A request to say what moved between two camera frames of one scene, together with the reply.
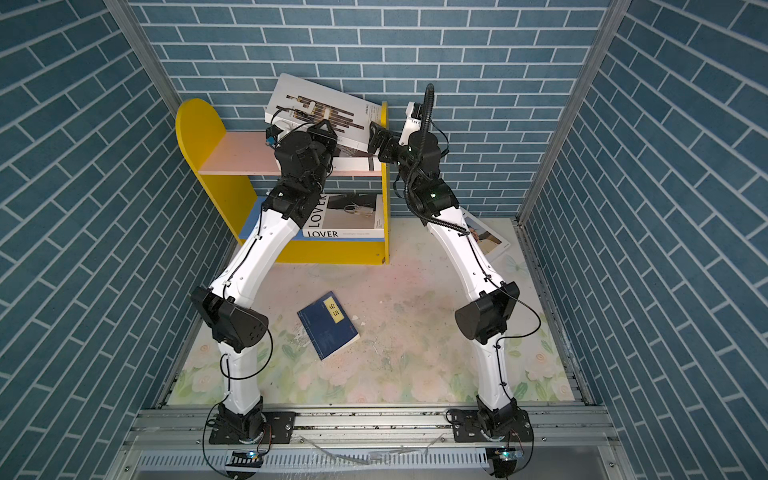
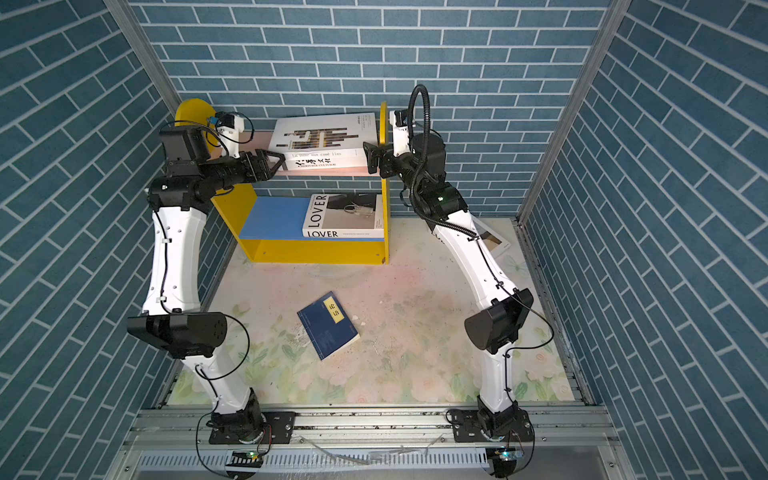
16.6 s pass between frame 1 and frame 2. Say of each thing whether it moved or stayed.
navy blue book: stayed
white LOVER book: stayed
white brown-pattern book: moved
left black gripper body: moved
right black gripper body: moved
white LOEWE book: stayed
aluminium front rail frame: stayed
